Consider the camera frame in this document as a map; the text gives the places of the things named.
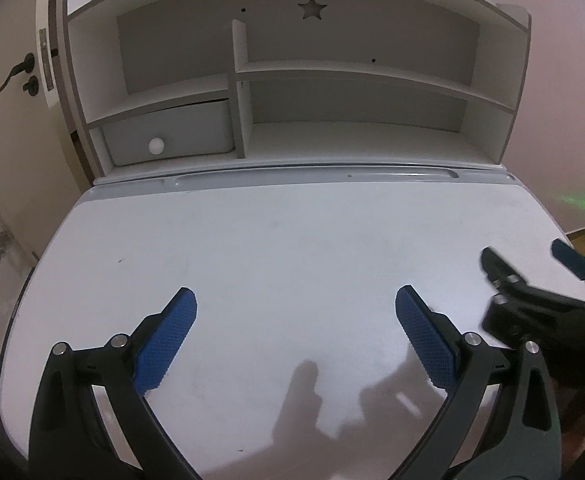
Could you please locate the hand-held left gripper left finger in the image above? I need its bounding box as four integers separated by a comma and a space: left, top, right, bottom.
29, 287, 200, 480

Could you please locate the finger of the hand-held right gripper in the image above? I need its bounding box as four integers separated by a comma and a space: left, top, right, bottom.
551, 238, 585, 283
479, 246, 523, 291

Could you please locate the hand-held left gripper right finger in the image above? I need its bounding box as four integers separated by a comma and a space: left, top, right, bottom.
395, 285, 560, 480

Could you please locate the white desk shelf unit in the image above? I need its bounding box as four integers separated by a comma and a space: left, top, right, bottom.
62, 0, 532, 186

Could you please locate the grey drawer with white knob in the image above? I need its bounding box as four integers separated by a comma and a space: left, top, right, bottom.
101, 99, 236, 166

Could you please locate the white door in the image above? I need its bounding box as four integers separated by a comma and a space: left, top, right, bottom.
0, 0, 96, 281

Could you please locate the black door handle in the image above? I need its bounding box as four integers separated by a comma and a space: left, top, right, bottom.
0, 53, 36, 92

